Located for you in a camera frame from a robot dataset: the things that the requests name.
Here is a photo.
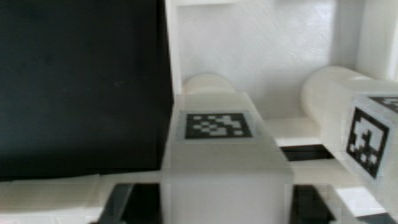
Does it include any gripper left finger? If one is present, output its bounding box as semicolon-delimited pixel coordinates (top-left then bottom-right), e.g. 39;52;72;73
88;183;163;224

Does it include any white chair leg block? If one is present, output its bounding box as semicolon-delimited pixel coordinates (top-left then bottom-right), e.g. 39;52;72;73
300;66;398;218

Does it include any small white chair part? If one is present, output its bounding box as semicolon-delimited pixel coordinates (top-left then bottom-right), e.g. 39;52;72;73
159;74;293;224

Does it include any white chair seat block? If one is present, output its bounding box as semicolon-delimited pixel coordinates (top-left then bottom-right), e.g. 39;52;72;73
163;0;398;188

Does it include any white U-shaped fence frame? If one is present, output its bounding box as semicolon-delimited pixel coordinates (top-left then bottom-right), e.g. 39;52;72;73
0;171;159;224

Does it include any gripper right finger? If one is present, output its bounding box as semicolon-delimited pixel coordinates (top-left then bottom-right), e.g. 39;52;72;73
289;183;398;224

